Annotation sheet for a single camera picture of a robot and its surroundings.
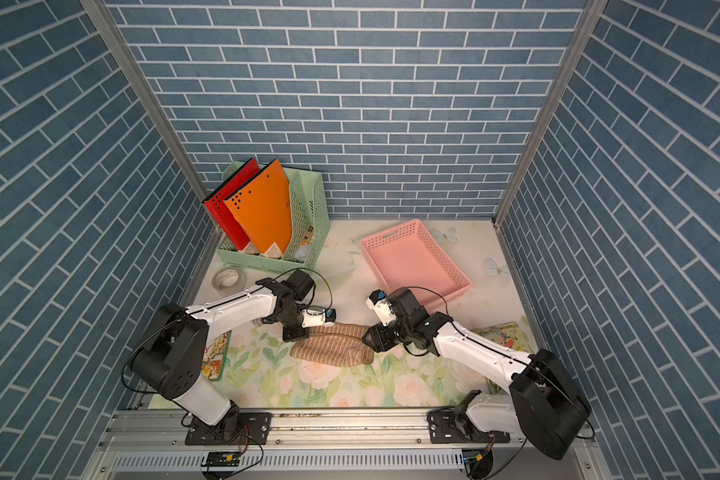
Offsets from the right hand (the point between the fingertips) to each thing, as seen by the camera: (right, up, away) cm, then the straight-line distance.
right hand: (371, 336), depth 82 cm
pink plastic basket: (+14, +21, +26) cm, 36 cm away
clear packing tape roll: (-49, +13, +19) cm, 55 cm away
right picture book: (+41, -2, +8) cm, 42 cm away
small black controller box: (-37, -27, -10) cm, 47 cm away
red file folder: (-46, +38, +4) cm, 59 cm away
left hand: (-19, 0, +7) cm, 20 cm away
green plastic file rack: (-25, +34, +35) cm, 55 cm away
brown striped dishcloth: (-12, -4, +5) cm, 13 cm away
